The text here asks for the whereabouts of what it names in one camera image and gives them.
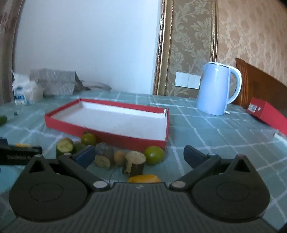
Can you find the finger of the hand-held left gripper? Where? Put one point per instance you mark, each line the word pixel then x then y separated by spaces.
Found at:
pixel 27 150

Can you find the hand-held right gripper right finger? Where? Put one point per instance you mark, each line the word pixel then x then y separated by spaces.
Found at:
pixel 190 155

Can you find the red cardboard box tray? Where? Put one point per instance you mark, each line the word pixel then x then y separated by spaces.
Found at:
pixel 112 121

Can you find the white wall switch panel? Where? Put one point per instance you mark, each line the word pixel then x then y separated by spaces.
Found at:
pixel 188 80

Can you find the small green vegetable piece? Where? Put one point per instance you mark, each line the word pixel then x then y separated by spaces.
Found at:
pixel 2 120

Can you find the brown wooden headboard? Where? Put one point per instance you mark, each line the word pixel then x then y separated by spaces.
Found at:
pixel 257 85

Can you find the beige patterned curtain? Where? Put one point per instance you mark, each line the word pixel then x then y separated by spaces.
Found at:
pixel 6 56

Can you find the yellow fruit chunk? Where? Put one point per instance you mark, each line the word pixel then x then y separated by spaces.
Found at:
pixel 144 178
pixel 22 145

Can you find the red box with label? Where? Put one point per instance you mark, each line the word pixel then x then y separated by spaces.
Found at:
pixel 271 114

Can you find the white tissue pack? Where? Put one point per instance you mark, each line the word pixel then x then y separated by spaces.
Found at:
pixel 27 94

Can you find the gold wall frame trim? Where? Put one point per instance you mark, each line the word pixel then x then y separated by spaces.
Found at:
pixel 161 44

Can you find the green cucumber piece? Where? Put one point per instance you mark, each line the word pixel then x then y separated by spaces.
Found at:
pixel 64 147
pixel 78 147

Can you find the grey patterned paper bag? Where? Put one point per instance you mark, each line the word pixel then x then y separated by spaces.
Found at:
pixel 56 83

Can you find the green tomato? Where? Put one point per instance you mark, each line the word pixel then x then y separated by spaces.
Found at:
pixel 88 139
pixel 154 155

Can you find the light blue electric kettle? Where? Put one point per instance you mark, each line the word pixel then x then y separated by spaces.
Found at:
pixel 215 89

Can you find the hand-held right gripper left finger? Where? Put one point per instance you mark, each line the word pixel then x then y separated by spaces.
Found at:
pixel 85 156

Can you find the small brown longan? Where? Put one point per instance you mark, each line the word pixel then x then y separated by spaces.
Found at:
pixel 119 156

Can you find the green checked bedsheet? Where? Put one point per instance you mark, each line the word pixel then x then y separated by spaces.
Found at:
pixel 201 134

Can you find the dark eggplant piece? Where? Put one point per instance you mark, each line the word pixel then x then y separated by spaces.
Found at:
pixel 135 167
pixel 104 150

